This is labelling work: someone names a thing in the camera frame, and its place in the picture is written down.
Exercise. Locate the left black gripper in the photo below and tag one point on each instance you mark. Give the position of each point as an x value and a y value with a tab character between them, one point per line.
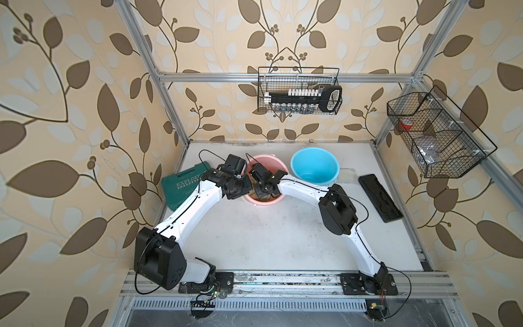
246	179

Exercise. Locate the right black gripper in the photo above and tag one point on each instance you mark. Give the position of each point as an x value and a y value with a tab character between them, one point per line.
257	188

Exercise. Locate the pink plastic bucket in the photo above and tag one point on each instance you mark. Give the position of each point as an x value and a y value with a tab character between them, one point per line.
270	162

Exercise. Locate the light blue plastic bucket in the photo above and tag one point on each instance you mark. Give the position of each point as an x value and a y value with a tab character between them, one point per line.
315	165

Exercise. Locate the beige cleaning cloth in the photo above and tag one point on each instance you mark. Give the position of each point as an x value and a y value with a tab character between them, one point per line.
264	200

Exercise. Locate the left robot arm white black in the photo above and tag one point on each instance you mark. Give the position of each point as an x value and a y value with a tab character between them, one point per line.
159	253

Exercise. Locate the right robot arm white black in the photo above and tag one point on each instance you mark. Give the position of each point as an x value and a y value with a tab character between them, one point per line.
338	215

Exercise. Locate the green tool case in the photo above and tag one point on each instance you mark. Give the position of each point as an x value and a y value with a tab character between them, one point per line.
178	187

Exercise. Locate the black flat case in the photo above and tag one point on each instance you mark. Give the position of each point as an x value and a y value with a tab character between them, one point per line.
380	198

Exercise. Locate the clear plastic bag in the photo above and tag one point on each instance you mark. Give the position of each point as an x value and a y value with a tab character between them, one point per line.
428	148

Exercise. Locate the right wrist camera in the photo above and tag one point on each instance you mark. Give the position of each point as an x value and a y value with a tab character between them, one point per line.
259	173

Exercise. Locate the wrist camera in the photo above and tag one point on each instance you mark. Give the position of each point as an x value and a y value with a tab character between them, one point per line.
235	163
259	173

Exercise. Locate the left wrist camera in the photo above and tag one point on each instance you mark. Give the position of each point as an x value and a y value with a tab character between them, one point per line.
235	163

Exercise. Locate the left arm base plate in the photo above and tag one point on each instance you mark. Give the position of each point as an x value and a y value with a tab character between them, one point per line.
224	282

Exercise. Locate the back wire basket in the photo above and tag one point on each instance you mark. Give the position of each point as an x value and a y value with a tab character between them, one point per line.
281	79

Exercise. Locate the wire basket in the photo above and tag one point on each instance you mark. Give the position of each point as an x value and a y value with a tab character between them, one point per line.
462	143
281	79

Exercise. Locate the black socket holder rail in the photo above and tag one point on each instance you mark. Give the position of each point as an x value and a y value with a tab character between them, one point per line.
324	100

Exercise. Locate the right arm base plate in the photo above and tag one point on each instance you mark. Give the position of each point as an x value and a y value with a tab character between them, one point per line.
360	284

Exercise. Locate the aluminium front rail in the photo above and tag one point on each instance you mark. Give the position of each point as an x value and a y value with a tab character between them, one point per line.
317	284

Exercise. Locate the right wire basket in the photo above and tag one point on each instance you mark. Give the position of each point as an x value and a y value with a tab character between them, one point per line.
462	143

